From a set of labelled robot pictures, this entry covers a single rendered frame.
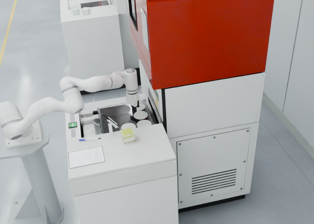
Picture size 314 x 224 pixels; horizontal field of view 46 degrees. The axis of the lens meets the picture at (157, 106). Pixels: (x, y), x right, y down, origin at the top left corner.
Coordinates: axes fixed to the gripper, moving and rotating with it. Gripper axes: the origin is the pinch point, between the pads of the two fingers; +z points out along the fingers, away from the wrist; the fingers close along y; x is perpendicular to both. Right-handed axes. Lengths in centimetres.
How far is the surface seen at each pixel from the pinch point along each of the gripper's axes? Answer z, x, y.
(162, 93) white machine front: -27.0, -1.8, 31.3
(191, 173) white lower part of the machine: 47, 14, 41
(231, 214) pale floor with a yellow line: 92, 34, 66
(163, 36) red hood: -65, 0, 32
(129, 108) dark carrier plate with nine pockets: 2.1, 0.1, -5.9
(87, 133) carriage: 4.0, -36.6, -8.0
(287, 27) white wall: -6, 181, 21
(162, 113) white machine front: -12.1, -2.3, 30.9
